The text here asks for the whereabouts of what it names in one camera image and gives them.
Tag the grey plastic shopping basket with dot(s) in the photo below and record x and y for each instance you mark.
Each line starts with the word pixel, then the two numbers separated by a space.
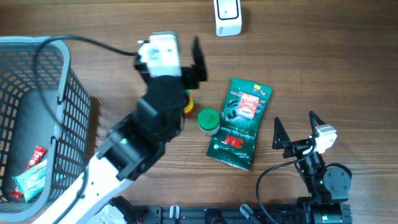
pixel 41 105

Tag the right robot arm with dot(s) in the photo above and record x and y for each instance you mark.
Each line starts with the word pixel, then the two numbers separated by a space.
pixel 327 184

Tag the green lid jar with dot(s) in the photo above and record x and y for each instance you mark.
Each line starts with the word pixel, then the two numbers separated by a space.
pixel 209 121

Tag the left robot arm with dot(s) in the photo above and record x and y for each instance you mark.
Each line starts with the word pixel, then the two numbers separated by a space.
pixel 138 141

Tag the green 3M gloves package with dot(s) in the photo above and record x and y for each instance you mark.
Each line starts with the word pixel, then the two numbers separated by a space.
pixel 241 115

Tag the white barcode scanner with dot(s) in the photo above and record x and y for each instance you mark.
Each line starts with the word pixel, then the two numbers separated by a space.
pixel 228 17

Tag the yellow red sauce bottle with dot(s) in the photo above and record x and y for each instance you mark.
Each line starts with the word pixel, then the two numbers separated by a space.
pixel 188 109

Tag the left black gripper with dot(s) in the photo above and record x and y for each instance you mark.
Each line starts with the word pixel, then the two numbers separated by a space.
pixel 197 73

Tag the teal wet wipes packet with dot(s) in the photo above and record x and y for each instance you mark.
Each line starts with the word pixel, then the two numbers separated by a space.
pixel 32 181

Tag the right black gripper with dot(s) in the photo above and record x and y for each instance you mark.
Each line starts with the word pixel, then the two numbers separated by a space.
pixel 280 136

